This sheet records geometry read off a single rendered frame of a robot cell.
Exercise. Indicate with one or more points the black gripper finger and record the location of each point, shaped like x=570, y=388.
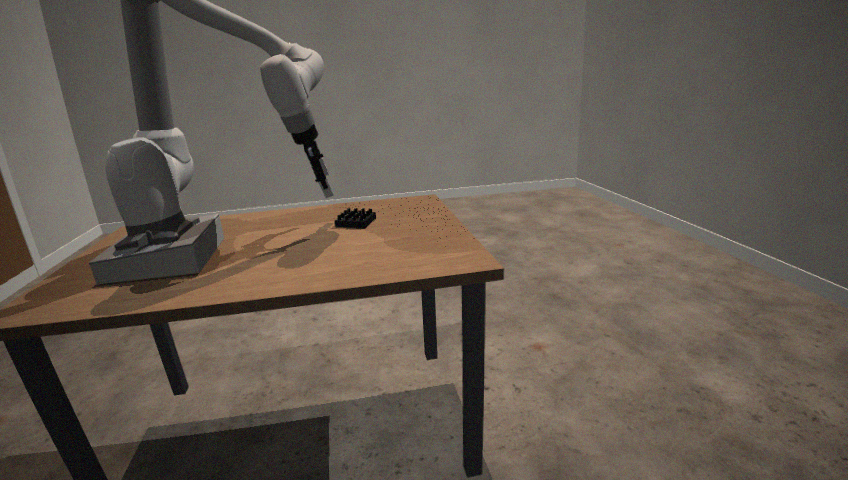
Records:
x=318, y=171
x=322, y=162

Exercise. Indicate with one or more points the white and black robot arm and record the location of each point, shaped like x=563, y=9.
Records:
x=144, y=182

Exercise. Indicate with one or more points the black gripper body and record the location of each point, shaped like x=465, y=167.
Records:
x=306, y=137

